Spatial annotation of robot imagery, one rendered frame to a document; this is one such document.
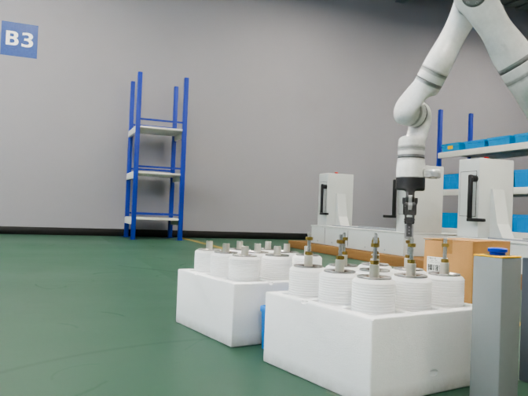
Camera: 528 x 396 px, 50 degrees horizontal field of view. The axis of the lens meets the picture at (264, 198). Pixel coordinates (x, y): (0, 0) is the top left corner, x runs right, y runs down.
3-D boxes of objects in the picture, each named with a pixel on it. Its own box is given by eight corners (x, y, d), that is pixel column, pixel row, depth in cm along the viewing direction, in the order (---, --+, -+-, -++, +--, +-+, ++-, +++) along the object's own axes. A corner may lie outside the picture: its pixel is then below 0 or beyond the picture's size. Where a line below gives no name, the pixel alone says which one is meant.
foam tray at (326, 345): (372, 346, 167) (374, 285, 168) (488, 382, 135) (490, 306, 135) (262, 361, 146) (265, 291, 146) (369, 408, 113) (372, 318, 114)
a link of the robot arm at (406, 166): (441, 177, 142) (441, 152, 142) (395, 176, 144) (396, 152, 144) (438, 179, 151) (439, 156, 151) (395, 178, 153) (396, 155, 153)
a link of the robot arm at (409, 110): (384, 116, 149) (409, 67, 143) (405, 121, 154) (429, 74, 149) (402, 129, 144) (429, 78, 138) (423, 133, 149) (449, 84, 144)
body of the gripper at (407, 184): (396, 176, 153) (394, 210, 153) (395, 174, 145) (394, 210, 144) (424, 176, 151) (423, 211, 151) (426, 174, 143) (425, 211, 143)
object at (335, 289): (325, 341, 140) (328, 269, 141) (362, 346, 136) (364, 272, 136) (309, 349, 132) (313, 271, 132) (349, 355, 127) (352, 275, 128)
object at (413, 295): (378, 351, 132) (381, 274, 132) (405, 347, 137) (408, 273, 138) (410, 361, 124) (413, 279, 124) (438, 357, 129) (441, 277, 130)
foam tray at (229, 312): (271, 314, 212) (273, 266, 213) (338, 335, 179) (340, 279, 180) (175, 321, 191) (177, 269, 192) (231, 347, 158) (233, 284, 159)
